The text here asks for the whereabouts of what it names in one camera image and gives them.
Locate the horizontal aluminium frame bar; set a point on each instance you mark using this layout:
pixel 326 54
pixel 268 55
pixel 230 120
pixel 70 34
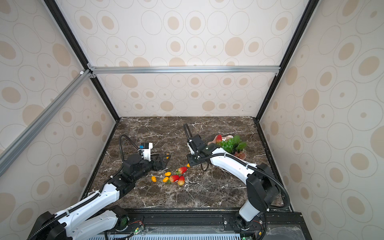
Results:
pixel 185 70

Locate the fake peach strawberry front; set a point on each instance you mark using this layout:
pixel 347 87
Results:
pixel 181 181

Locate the red fake grape bunch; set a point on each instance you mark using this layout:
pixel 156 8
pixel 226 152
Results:
pixel 241 155

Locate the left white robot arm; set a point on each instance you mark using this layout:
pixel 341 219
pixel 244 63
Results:
pixel 83 220

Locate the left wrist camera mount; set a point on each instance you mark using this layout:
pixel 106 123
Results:
pixel 145 151

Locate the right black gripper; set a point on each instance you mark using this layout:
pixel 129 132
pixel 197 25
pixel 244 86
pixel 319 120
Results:
pixel 191 163

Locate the pink scalloped fruit bowl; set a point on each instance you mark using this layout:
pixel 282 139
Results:
pixel 224 138

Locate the green fake grape bunch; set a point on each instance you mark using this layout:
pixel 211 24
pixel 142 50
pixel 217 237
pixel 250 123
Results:
pixel 233 145

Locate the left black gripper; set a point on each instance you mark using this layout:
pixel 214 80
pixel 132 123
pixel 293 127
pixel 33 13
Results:
pixel 161 165

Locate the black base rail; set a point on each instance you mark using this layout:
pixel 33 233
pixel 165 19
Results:
pixel 288 225

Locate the slanted aluminium frame bar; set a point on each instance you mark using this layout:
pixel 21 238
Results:
pixel 22 141

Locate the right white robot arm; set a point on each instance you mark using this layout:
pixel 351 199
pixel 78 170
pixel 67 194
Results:
pixel 264 192

